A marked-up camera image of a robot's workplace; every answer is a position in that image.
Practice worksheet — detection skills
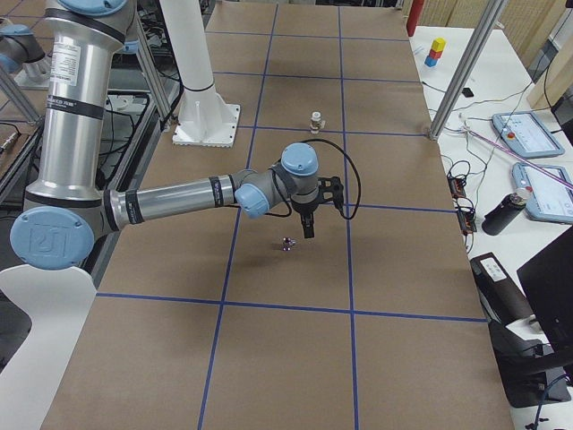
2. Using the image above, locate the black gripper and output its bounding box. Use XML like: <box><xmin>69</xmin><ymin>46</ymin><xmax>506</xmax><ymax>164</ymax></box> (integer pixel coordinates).
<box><xmin>291</xmin><ymin>197</ymin><xmax>320</xmax><ymax>238</ymax></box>

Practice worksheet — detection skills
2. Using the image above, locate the small metal valve fitting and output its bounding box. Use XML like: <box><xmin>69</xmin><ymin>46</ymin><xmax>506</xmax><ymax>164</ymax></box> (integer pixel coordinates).
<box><xmin>282</xmin><ymin>237</ymin><xmax>296</xmax><ymax>252</ymax></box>

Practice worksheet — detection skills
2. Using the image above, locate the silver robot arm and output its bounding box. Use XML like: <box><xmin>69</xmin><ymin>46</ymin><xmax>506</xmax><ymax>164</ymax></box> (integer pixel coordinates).
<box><xmin>1</xmin><ymin>24</ymin><xmax>50</xmax><ymax>82</ymax></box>
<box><xmin>10</xmin><ymin>1</ymin><xmax>321</xmax><ymax>270</ymax></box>

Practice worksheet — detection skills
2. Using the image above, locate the black cylinder device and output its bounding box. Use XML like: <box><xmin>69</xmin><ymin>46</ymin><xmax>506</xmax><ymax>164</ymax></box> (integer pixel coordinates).
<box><xmin>482</xmin><ymin>193</ymin><xmax>527</xmax><ymax>236</ymax></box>

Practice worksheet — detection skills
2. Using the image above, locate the blue cube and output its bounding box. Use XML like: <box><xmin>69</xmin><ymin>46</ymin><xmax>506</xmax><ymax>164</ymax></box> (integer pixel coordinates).
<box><xmin>424</xmin><ymin>56</ymin><xmax>438</xmax><ymax>67</ymax></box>

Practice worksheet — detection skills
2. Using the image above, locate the red cube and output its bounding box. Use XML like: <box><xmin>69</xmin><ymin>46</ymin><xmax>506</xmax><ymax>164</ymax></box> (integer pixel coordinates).
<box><xmin>428</xmin><ymin>49</ymin><xmax>443</xmax><ymax>61</ymax></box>

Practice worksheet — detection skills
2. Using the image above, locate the black printer box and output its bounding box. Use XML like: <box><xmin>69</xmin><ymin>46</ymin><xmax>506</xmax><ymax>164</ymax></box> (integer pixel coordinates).
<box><xmin>470</xmin><ymin>253</ymin><xmax>538</xmax><ymax>331</ymax></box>

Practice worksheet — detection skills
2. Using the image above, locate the yellow cube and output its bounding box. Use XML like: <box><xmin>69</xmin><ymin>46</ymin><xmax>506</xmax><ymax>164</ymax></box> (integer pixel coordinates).
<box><xmin>431</xmin><ymin>38</ymin><xmax>447</xmax><ymax>55</ymax></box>

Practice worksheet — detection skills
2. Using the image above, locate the upper blue teach pendant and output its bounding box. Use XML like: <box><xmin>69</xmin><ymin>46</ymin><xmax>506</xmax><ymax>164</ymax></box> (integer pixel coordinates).
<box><xmin>492</xmin><ymin>111</ymin><xmax>565</xmax><ymax>159</ymax></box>

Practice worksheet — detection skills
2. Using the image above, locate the blue teach pendant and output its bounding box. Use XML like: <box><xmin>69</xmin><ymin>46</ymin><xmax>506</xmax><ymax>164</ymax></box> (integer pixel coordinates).
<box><xmin>492</xmin><ymin>111</ymin><xmax>565</xmax><ymax>159</ymax></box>
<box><xmin>512</xmin><ymin>162</ymin><xmax>572</xmax><ymax>224</ymax></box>

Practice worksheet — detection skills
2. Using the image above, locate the red cylinder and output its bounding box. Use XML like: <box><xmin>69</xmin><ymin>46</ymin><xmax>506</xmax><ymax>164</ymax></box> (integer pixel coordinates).
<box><xmin>406</xmin><ymin>0</ymin><xmax>424</xmax><ymax>37</ymax></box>

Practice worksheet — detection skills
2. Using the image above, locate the lower blue teach pendant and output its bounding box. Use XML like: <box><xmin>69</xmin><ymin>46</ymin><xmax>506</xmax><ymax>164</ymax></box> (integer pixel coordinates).
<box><xmin>512</xmin><ymin>162</ymin><xmax>572</xmax><ymax>224</ymax></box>

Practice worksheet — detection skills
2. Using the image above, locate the black monitor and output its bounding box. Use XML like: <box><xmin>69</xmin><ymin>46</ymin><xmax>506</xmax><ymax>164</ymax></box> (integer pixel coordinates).
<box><xmin>517</xmin><ymin>228</ymin><xmax>572</xmax><ymax>350</ymax></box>

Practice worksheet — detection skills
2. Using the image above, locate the white camera mast column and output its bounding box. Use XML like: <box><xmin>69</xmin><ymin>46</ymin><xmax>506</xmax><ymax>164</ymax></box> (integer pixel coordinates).
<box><xmin>160</xmin><ymin>0</ymin><xmax>241</xmax><ymax>147</ymax></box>

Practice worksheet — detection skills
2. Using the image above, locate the circuit board with wires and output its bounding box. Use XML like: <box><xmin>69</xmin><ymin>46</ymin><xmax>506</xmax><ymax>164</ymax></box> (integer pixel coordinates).
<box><xmin>447</xmin><ymin>175</ymin><xmax>476</xmax><ymax>236</ymax></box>

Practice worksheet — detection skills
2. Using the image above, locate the aluminium frame post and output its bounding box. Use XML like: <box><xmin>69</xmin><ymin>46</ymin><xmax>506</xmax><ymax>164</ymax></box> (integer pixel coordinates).
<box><xmin>428</xmin><ymin>0</ymin><xmax>508</xmax><ymax>141</ymax></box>

